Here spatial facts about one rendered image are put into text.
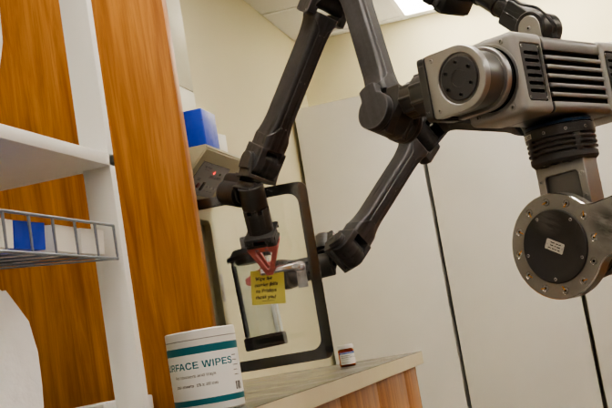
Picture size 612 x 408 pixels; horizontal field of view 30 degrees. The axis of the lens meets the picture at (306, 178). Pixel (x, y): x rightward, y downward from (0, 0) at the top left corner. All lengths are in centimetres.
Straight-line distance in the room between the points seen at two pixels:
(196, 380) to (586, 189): 81
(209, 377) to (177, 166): 61
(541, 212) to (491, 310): 338
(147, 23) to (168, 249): 51
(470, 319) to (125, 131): 325
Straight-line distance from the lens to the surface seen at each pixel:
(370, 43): 229
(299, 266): 250
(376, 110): 217
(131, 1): 264
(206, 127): 265
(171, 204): 253
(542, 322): 555
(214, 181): 277
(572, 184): 225
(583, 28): 614
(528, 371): 556
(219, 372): 209
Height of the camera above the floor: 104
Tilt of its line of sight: 8 degrees up
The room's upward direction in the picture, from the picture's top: 10 degrees counter-clockwise
